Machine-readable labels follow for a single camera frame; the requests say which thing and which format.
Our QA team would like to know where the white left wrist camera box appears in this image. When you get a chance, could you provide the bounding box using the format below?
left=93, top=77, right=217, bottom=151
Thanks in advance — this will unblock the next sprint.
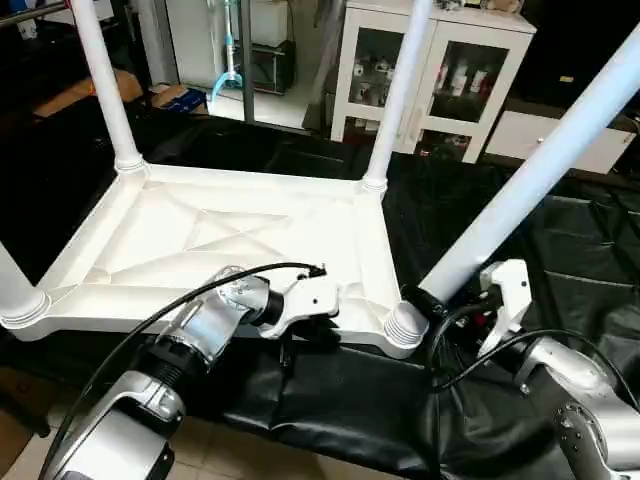
left=258, top=268, right=342, bottom=341

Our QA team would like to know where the white drawer unit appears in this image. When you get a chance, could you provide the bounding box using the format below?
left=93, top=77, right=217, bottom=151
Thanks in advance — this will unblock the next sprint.
left=485, top=108, right=637, bottom=177

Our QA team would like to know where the grey metal pole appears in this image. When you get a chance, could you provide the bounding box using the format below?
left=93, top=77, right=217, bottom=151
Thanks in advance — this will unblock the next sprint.
left=239, top=0, right=257, bottom=124

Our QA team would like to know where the light blue mop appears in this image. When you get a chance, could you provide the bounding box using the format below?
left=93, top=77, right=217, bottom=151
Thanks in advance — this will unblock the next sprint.
left=207, top=0, right=247, bottom=113

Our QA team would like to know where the brown cardboard box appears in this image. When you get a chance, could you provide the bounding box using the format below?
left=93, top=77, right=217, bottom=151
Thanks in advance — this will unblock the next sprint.
left=150, top=85, right=207, bottom=113

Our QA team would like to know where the white glass door cabinet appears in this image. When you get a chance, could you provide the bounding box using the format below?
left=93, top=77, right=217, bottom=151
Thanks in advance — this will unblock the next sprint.
left=330, top=0, right=537, bottom=166

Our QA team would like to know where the white appliance cabinet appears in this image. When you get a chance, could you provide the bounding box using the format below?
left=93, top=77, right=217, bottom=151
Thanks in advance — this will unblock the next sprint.
left=165, top=0, right=296, bottom=96

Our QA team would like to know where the black work mat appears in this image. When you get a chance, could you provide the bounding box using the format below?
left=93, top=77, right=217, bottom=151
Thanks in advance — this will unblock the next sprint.
left=0, top=95, right=640, bottom=476

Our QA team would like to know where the black tv cabinet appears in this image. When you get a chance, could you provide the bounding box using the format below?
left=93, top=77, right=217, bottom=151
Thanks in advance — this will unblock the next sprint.
left=520, top=0, right=640, bottom=116

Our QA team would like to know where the white plastic table top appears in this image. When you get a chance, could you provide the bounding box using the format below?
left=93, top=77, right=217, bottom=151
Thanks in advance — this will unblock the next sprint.
left=0, top=160, right=426, bottom=358

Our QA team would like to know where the white plastic table leg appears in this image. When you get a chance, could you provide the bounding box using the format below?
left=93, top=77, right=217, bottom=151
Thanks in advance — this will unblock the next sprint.
left=70, top=0, right=148, bottom=178
left=383, top=25, right=640, bottom=351
left=360, top=0, right=436, bottom=196
left=0, top=245, right=51, bottom=331

